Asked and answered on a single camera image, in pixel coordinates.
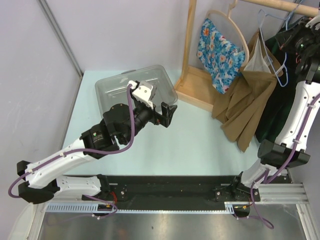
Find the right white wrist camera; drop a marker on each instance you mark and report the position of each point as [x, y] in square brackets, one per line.
[313, 23]

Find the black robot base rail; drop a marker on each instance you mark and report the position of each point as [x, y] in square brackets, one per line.
[174, 193]

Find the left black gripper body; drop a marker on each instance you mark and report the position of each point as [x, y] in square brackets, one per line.
[142, 115]

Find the green plaid garment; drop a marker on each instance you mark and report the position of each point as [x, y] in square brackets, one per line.
[278, 106]

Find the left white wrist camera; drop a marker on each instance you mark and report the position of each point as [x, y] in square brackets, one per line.
[143, 92]

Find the beige wooden hanger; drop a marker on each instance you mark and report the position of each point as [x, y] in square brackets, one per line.
[227, 26]

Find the wooden clothes rack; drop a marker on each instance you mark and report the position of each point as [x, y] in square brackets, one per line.
[194, 85]

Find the clear plastic tray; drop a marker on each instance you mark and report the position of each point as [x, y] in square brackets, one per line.
[113, 90]

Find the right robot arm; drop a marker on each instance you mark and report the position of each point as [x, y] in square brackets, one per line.
[289, 148]

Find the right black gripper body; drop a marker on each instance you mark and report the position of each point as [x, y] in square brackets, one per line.
[303, 40]

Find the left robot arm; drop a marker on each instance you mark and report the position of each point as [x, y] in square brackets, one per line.
[44, 180]

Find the tan garment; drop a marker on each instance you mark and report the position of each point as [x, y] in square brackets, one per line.
[240, 109]

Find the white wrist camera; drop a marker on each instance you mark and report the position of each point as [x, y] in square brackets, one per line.
[143, 92]
[313, 23]

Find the blue floral skirt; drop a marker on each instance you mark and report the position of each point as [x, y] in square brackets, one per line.
[220, 57]

